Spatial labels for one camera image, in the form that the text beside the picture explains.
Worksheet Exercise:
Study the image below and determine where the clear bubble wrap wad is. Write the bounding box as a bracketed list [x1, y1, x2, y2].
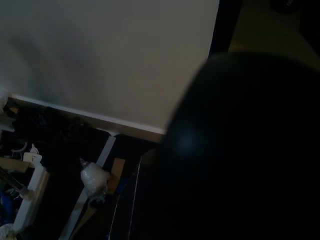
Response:
[79, 158, 111, 201]

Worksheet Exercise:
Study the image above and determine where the long white flat strip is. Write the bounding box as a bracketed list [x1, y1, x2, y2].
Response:
[58, 133, 118, 240]

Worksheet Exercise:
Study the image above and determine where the blue plastic scrap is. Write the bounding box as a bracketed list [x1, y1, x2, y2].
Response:
[0, 191, 14, 226]

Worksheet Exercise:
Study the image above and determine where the long brown cardboard strip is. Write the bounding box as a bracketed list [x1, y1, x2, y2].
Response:
[0, 155, 32, 174]

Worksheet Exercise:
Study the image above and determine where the black crumpled plastic bag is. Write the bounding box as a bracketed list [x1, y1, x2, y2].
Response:
[13, 106, 87, 157]

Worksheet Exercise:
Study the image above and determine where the small brown cardboard piece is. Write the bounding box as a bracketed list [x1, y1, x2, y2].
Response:
[106, 156, 126, 196]

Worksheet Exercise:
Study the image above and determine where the white crumpled paper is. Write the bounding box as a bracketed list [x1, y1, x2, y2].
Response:
[0, 223, 17, 240]

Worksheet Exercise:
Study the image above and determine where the black door frame post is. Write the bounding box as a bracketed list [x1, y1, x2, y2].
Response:
[208, 0, 244, 55]

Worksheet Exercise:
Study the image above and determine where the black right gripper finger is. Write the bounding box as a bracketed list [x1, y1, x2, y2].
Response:
[161, 51, 320, 240]

